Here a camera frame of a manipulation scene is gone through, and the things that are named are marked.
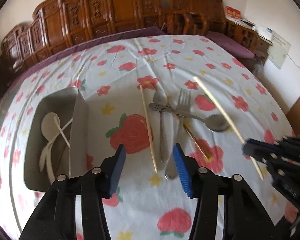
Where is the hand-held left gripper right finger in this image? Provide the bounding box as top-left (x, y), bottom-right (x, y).
top-left (173, 144), bottom-right (278, 240)

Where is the red desk calendar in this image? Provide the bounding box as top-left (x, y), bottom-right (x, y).
top-left (224, 5), bottom-right (242, 21)

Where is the metal fork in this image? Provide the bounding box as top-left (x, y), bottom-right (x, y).
top-left (164, 88), bottom-right (192, 180)

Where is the white cable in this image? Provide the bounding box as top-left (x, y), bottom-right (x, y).
top-left (287, 52), bottom-right (300, 73)

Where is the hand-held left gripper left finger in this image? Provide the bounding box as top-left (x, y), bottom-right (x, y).
top-left (19, 144), bottom-right (127, 240)

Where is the metal spoon with smiley handle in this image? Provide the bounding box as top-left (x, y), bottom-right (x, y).
top-left (148, 102), bottom-right (231, 133)

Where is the long purple seat cushion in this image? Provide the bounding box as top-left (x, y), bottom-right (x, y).
top-left (5, 26), bottom-right (167, 83)

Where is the metal tin box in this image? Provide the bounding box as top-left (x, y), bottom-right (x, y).
top-left (24, 86), bottom-right (88, 192)

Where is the carved wooden sofa bench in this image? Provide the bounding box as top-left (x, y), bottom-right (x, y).
top-left (0, 0), bottom-right (167, 74)

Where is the plain metal spoon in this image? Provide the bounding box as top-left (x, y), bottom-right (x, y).
top-left (153, 89), bottom-right (169, 163)

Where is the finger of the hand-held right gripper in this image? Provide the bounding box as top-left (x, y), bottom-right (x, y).
top-left (242, 138), bottom-right (285, 157)
top-left (250, 156), bottom-right (275, 171)

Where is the strawberry print tablecloth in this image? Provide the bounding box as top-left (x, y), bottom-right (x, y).
top-left (0, 35), bottom-right (300, 240)

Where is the grey fluffy duster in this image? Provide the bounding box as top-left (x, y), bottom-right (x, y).
top-left (252, 57), bottom-right (265, 77)

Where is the white panel board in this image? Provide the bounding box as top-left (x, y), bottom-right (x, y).
top-left (267, 34), bottom-right (292, 70)

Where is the carved wooden armchair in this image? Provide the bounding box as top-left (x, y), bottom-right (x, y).
top-left (160, 0), bottom-right (262, 57)

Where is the small purple seat cushion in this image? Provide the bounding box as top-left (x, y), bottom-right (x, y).
top-left (206, 31), bottom-right (255, 59)

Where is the wooden side table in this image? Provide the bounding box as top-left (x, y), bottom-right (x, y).
top-left (250, 22), bottom-right (274, 57)

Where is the white telephone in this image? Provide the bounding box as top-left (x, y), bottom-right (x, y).
top-left (255, 25), bottom-right (274, 41)

